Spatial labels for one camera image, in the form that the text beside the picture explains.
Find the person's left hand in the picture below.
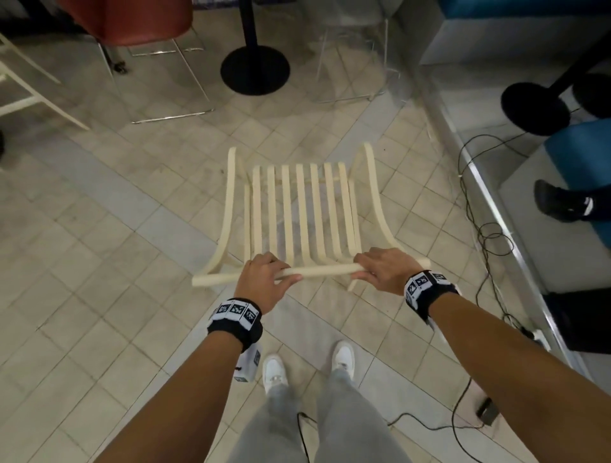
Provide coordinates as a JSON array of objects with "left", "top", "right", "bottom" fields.
[{"left": 234, "top": 252, "right": 302, "bottom": 315}]

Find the person's right hand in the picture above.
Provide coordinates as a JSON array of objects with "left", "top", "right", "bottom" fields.
[{"left": 352, "top": 247, "right": 426, "bottom": 298}]

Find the cream wooden slatted chair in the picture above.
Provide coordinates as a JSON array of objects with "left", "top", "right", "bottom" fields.
[{"left": 192, "top": 142, "right": 432, "bottom": 293}]

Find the person's right forearm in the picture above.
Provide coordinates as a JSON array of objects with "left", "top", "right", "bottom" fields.
[{"left": 427, "top": 291, "right": 611, "bottom": 463}]

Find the person's left forearm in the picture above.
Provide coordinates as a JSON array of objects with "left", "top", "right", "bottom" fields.
[{"left": 93, "top": 331, "right": 245, "bottom": 463}]

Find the person's white left shoe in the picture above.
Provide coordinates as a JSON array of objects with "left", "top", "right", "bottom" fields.
[{"left": 262, "top": 354, "right": 288, "bottom": 397}]

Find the person's white shoe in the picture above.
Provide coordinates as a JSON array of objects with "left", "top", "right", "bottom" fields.
[
  {"left": 262, "top": 354, "right": 288, "bottom": 397},
  {"left": 332, "top": 341, "right": 356, "bottom": 378}
]

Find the person's white right shoe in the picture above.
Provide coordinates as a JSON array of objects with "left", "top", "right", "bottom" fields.
[{"left": 332, "top": 341, "right": 356, "bottom": 378}]

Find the person's grey left trouser leg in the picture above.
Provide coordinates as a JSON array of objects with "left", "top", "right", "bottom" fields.
[{"left": 228, "top": 381, "right": 327, "bottom": 463}]

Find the person's grey trouser leg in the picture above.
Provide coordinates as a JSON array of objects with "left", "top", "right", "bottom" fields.
[
  {"left": 314, "top": 370, "right": 412, "bottom": 463},
  {"left": 228, "top": 381, "right": 327, "bottom": 463}
]

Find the person's grey right trouser leg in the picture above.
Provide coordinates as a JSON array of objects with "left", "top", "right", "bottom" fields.
[{"left": 314, "top": 370, "right": 412, "bottom": 463}]

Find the red upholstered chair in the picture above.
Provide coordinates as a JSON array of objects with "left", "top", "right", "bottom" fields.
[{"left": 57, "top": 0, "right": 216, "bottom": 125}]

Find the white plug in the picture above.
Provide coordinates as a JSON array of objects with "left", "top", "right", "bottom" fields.
[{"left": 520, "top": 326, "right": 551, "bottom": 350}]

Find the black power adapter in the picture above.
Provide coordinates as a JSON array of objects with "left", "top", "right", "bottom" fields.
[{"left": 477, "top": 398, "right": 500, "bottom": 426}]

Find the black round table base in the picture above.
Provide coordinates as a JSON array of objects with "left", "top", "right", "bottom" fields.
[
  {"left": 572, "top": 71, "right": 611, "bottom": 120},
  {"left": 220, "top": 0, "right": 291, "bottom": 96},
  {"left": 501, "top": 43, "right": 611, "bottom": 137}
]

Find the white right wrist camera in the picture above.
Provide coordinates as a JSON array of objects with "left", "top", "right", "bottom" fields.
[{"left": 426, "top": 314, "right": 451, "bottom": 345}]

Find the black floor cable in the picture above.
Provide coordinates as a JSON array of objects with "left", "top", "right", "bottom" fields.
[{"left": 386, "top": 133, "right": 537, "bottom": 463}]

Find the black left camera cable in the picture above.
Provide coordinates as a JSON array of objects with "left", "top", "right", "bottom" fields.
[{"left": 295, "top": 411, "right": 317, "bottom": 463}]

